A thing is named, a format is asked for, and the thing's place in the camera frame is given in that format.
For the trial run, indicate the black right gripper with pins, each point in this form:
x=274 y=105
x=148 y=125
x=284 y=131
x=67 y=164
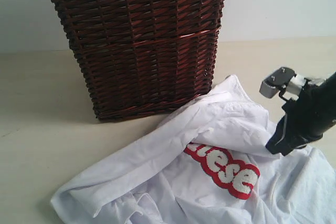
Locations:
x=311 y=116

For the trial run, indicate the white t-shirt red lettering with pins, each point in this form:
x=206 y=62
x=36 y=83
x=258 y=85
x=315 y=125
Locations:
x=205 y=163

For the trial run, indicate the dark brown wicker basket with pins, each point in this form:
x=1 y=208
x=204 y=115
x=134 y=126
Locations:
x=142 y=57

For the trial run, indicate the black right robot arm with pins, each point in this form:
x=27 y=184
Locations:
x=327 y=84

